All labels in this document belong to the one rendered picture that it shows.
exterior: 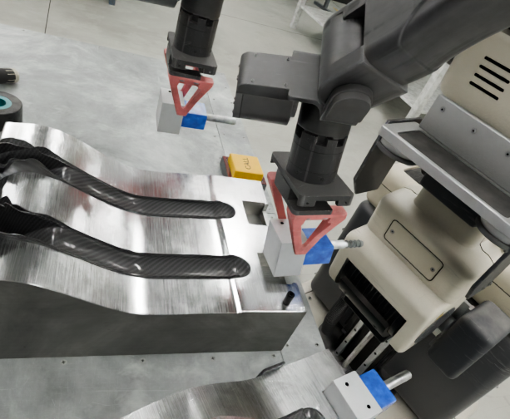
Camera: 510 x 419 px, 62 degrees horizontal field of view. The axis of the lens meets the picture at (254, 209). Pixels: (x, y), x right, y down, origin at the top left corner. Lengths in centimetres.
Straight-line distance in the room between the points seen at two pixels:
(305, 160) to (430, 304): 45
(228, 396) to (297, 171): 24
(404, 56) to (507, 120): 41
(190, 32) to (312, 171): 29
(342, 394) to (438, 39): 36
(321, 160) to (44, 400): 38
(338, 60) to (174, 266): 31
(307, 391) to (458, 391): 75
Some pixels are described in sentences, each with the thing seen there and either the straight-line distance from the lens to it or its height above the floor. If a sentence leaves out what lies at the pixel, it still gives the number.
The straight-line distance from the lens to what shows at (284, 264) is 53.
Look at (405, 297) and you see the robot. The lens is 83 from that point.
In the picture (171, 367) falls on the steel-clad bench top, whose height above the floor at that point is 80.
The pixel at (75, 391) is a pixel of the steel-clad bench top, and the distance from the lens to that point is 53.
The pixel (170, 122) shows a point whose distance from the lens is 71.
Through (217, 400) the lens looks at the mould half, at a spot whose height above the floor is 89.
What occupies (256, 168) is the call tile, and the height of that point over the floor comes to 84.
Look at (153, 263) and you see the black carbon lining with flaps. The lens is 54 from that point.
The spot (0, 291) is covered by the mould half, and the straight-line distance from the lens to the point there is 46.
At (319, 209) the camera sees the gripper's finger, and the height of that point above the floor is 102.
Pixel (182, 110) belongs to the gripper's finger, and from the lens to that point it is 70.
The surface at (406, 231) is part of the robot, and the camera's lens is 84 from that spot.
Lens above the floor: 128
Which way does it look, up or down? 37 degrees down
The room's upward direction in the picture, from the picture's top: 23 degrees clockwise
